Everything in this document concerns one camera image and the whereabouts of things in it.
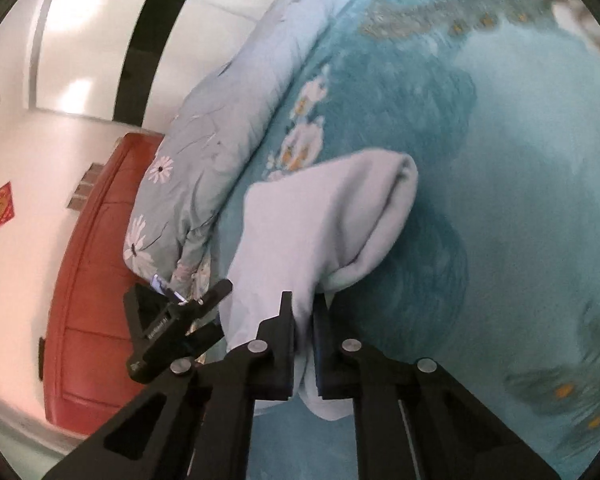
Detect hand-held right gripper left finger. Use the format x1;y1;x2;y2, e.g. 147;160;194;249
42;290;298;480

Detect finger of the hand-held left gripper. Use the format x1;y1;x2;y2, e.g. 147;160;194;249
124;280;233;343

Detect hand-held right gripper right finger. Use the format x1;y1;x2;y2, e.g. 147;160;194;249
312;304;563;480

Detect light blue pants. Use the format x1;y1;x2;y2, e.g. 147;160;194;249
219;149;420;421

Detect smartphone with lit screen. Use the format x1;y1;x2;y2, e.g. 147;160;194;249
151;274;182;306

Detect orange wooden headboard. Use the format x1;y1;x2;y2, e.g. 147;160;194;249
42;131;191;438

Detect grey blue floral quilt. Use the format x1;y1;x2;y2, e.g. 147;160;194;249
122;0;381;306

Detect teal floral bed sheet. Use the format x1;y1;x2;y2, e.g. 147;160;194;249
200;0;600;480

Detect white wardrobe with black band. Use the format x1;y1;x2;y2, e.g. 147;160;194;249
27;0;311;136

